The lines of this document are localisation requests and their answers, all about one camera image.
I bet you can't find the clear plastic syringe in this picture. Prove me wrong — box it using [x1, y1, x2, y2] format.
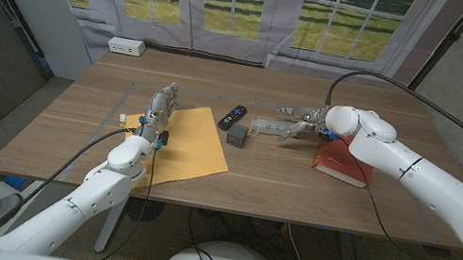
[248, 114, 298, 142]

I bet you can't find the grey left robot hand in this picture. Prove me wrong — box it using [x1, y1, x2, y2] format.
[134, 76, 183, 147]

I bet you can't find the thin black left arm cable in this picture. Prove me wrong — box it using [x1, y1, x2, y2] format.
[88, 139, 160, 260]

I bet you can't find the red hardcover book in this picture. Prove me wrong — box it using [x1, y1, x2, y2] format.
[309, 135, 378, 191]

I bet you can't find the yellow manila envelope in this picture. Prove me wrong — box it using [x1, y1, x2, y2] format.
[113, 93, 239, 204]

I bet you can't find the white power strip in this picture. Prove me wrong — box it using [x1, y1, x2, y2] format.
[106, 35, 148, 59]

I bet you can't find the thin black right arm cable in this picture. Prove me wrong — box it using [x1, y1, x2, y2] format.
[331, 145, 463, 260]

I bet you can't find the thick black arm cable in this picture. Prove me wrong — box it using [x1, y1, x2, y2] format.
[318, 63, 463, 164]
[0, 106, 137, 260]

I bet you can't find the black TV remote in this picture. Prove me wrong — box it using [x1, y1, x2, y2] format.
[216, 102, 249, 135]

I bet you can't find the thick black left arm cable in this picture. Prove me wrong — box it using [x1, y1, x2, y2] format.
[0, 106, 137, 260]

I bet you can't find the printed window backdrop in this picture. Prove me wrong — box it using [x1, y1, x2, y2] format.
[16, 0, 463, 126]

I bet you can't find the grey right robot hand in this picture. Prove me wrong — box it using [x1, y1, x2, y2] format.
[271, 99, 331, 151]

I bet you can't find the grey lattice block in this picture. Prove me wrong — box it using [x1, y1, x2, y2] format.
[224, 121, 250, 150]

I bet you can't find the black backdrop stand pole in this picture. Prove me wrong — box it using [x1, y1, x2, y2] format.
[405, 0, 463, 103]

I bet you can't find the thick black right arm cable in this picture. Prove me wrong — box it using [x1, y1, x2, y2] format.
[318, 63, 463, 164]

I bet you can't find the black round floor disc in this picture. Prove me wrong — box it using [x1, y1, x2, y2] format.
[123, 196, 166, 227]

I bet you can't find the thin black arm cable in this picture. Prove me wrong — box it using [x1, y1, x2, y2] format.
[88, 139, 160, 260]
[331, 145, 463, 260]

